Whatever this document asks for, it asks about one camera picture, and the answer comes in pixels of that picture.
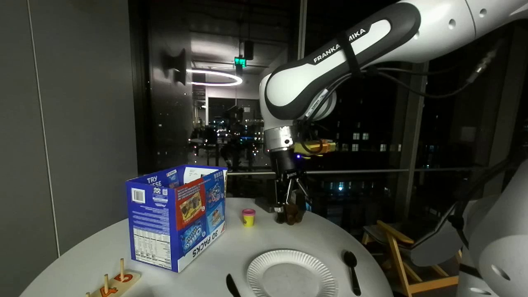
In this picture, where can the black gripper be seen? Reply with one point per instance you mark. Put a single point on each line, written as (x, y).
(287, 176)

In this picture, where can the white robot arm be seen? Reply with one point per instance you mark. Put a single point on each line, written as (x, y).
(408, 29)

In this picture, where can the white paper plate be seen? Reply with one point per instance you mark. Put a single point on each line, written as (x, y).
(289, 272)

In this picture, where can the small yellow red cup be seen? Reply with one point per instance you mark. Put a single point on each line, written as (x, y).
(248, 216)

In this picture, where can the black plastic spoon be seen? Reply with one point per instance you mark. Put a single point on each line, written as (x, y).
(348, 257)

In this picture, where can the black plastic knife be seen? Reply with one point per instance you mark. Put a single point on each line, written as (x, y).
(231, 285)

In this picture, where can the blue cardboard box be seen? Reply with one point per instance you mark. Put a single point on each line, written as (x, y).
(175, 214)

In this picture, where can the wooden chair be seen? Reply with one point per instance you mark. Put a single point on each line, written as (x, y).
(395, 254)

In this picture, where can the wooden peg board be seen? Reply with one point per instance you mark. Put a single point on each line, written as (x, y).
(117, 283)

